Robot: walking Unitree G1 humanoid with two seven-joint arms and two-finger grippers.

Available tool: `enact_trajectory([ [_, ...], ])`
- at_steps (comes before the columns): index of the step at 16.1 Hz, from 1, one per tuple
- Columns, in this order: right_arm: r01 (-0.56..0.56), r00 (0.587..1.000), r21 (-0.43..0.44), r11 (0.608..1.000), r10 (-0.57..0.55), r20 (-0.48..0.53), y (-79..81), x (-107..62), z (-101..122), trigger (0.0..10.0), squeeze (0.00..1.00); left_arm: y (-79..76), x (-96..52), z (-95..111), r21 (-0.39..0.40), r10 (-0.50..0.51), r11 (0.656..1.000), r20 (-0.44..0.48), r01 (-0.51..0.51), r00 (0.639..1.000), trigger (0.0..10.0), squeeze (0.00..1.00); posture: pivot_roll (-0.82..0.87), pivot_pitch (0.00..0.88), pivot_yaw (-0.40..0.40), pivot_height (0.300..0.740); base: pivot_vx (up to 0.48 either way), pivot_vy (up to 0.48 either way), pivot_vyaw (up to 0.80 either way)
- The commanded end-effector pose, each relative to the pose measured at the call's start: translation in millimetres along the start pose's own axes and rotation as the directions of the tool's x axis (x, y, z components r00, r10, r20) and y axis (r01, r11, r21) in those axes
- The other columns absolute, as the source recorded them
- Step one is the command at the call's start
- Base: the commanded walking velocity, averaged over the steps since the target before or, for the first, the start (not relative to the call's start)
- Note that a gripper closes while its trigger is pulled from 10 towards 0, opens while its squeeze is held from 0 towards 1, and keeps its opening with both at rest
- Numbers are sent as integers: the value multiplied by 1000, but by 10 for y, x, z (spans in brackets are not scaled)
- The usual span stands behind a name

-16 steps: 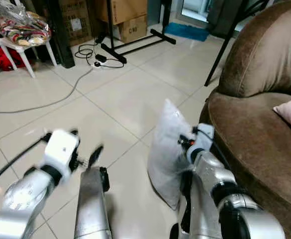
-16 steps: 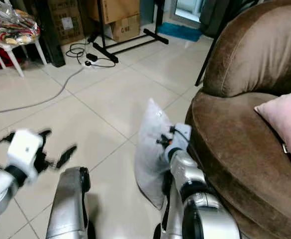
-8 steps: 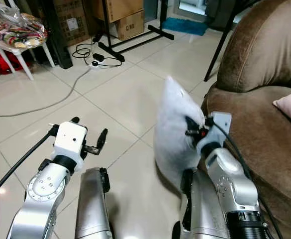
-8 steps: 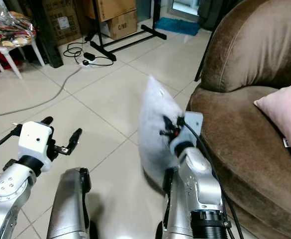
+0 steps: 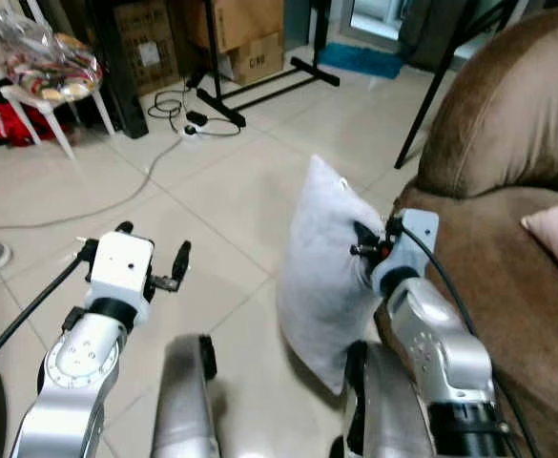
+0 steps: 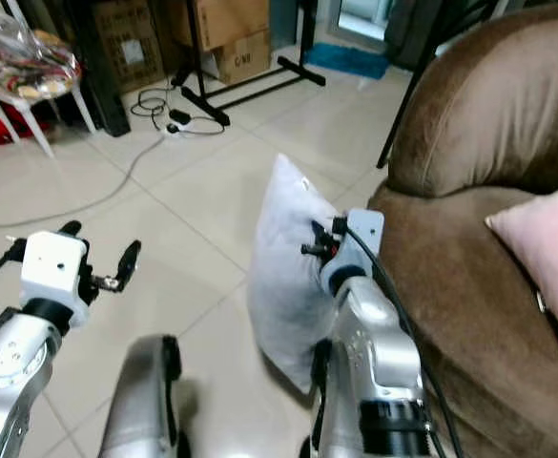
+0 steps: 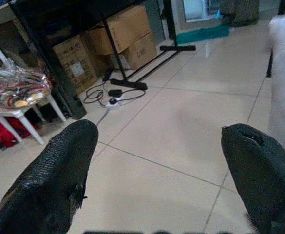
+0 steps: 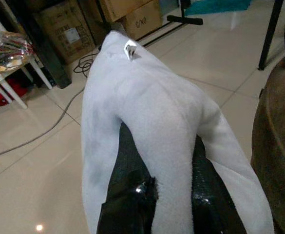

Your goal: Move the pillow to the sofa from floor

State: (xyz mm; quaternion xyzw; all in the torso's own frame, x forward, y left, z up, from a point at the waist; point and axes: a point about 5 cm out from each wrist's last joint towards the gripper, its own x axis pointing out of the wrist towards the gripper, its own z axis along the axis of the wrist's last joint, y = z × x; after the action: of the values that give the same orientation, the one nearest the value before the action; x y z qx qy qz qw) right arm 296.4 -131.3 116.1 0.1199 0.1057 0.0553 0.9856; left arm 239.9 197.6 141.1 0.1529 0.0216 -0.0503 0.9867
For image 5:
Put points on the light grey pillow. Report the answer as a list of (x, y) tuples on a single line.
[(321, 277)]

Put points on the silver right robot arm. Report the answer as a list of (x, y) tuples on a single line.
[(441, 343)]

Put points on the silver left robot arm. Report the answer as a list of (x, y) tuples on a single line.
[(73, 367)]

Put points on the brown velvet sofa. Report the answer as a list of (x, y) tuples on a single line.
[(507, 286)]

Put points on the black metal floor stand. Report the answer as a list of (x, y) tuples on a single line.
[(223, 110)]

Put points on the blue floor mat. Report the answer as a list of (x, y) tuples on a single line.
[(360, 60)]

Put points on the black tripod leg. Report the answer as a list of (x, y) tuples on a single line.
[(414, 143)]

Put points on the black power adapter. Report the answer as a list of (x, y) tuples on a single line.
[(196, 117)]

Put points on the silver left robot leg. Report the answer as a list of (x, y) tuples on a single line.
[(183, 405)]

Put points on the silver robot leg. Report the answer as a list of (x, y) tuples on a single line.
[(183, 405), (383, 410)]

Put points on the red bag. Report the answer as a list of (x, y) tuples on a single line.
[(16, 124)]

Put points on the white plastic stool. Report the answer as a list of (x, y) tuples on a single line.
[(30, 103)]

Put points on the silver right robot leg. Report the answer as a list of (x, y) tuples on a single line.
[(383, 410)]

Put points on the black cabinet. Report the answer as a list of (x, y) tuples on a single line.
[(116, 48)]

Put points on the dark labelled cardboard box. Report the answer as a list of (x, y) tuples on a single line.
[(145, 43)]

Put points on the clear plastic bag with items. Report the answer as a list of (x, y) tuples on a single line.
[(40, 59)]

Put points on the small printed cardboard box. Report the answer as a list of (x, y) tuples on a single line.
[(257, 62)]

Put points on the glass door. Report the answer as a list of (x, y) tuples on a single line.
[(372, 17)]

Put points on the dark grey bulky object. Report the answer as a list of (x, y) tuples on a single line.
[(441, 29)]

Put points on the large plain cardboard box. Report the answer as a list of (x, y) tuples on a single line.
[(245, 21)]

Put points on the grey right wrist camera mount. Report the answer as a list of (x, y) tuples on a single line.
[(412, 248)]

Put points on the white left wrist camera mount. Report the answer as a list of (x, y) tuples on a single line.
[(121, 267)]

